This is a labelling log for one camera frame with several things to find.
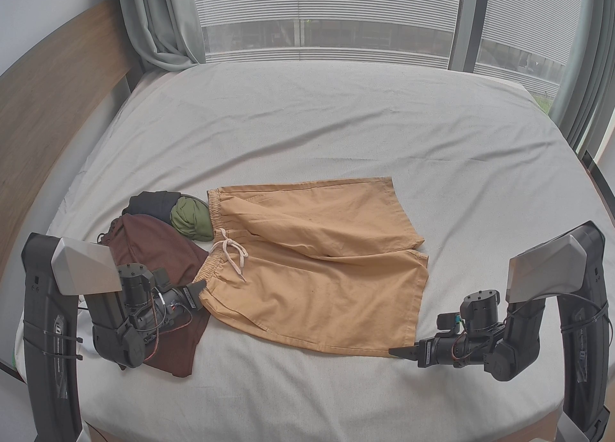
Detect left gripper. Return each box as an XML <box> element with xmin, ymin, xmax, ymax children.
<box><xmin>158</xmin><ymin>279</ymin><xmax>208</xmax><ymax>326</ymax></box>

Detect tan shorts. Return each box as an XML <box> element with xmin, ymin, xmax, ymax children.
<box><xmin>192</xmin><ymin>176</ymin><xmax>430</xmax><ymax>358</ymax></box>

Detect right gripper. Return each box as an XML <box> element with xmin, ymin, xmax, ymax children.
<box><xmin>388</xmin><ymin>336</ymin><xmax>467</xmax><ymax>369</ymax></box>

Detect green garment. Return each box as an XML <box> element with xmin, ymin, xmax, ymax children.
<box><xmin>170</xmin><ymin>195</ymin><xmax>213</xmax><ymax>242</ymax></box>

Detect black garment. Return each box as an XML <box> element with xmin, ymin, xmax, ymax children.
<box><xmin>121</xmin><ymin>191</ymin><xmax>182</xmax><ymax>221</ymax></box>

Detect brown garment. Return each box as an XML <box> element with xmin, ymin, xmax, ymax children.
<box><xmin>98</xmin><ymin>214</ymin><xmax>209</xmax><ymax>378</ymax></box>

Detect bed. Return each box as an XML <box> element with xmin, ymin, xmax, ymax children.
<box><xmin>0</xmin><ymin>0</ymin><xmax>615</xmax><ymax>442</ymax></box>

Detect grey-green curtain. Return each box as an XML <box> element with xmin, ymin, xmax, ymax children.
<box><xmin>113</xmin><ymin>0</ymin><xmax>207</xmax><ymax>71</ymax></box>

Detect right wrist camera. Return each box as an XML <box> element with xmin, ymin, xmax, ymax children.
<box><xmin>436</xmin><ymin>313</ymin><xmax>463</xmax><ymax>336</ymax></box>

